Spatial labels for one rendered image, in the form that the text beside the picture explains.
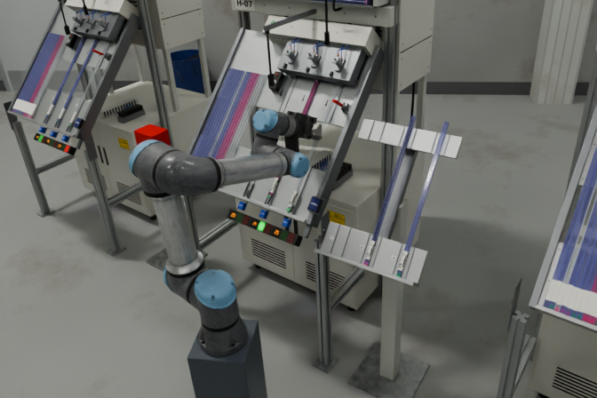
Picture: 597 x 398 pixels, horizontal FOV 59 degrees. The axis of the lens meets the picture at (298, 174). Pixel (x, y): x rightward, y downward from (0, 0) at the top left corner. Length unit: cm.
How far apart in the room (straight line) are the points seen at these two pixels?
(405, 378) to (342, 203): 75
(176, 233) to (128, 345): 114
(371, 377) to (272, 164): 112
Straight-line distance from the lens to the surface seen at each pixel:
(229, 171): 144
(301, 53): 213
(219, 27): 519
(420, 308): 264
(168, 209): 153
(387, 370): 229
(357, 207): 218
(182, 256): 162
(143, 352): 258
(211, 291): 158
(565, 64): 499
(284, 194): 199
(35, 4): 593
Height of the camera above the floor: 179
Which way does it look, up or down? 29 degrees down
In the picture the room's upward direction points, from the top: 4 degrees counter-clockwise
